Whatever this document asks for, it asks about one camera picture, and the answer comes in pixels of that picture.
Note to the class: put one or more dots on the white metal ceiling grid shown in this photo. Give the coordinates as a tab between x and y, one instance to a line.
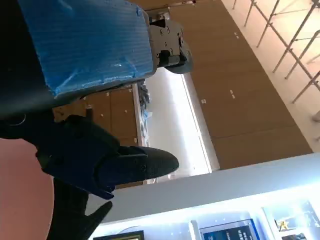
290	48

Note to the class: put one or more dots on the black left robot hand blue tape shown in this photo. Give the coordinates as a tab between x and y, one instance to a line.
87	45

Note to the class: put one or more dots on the dark framed picture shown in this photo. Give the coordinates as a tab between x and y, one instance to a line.
120	235

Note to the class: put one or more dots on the pink bowl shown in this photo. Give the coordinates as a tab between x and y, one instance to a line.
20	200

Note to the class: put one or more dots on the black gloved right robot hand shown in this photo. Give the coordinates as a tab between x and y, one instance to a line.
67	215

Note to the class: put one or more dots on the brown wooden wall cabinet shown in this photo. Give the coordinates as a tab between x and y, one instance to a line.
237	87

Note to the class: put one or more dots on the glass framed display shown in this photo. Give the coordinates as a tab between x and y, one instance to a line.
290	225

